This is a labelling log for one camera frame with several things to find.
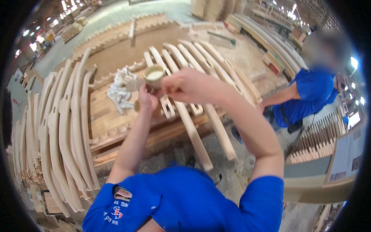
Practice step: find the short wooden stick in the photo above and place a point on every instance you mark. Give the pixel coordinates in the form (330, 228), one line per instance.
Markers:
(132, 28)

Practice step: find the stack of curved wooden rails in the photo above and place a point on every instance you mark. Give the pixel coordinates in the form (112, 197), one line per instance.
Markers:
(61, 127)

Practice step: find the round glue cup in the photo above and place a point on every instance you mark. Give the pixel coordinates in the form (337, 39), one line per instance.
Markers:
(154, 76)

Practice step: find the small brown flat piece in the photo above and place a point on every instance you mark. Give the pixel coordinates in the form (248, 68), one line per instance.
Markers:
(134, 84)

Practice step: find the row of small wooden slats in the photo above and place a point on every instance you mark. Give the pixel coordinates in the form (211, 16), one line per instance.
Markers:
(318, 142)

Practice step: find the wooden desk with papers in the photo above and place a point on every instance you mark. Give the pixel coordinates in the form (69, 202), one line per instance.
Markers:
(324, 177)

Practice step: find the person's left fingers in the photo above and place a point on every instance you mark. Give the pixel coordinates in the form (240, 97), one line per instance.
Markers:
(156, 93)

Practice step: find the stack of wooden panels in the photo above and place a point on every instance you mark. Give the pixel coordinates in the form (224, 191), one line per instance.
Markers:
(216, 8)

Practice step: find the white crumpled rag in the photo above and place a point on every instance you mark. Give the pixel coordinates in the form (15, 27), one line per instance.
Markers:
(121, 90)

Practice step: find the person's right fingers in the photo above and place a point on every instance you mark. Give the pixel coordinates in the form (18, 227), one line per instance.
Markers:
(169, 85)

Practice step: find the red and green blocks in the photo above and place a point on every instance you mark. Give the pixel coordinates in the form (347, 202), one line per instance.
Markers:
(273, 63)

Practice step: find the pile of long curved boards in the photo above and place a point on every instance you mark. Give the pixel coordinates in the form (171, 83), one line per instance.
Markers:
(269, 40)

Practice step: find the pallet of wood pieces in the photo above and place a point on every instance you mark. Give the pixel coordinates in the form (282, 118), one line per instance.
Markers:
(72, 30)

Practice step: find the person's body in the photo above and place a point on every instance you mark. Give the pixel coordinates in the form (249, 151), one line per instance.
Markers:
(185, 200)

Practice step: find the person's left hand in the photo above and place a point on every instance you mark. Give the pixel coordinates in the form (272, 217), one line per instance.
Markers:
(147, 101)

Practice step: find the person's right hand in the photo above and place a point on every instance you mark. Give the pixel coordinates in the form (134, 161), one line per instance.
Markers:
(194, 84)

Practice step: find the scalloped wooden rail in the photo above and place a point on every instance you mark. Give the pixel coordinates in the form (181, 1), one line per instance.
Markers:
(103, 79)
(116, 32)
(108, 135)

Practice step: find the row of curved wooden legs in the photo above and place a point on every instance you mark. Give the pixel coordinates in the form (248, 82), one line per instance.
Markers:
(191, 127)

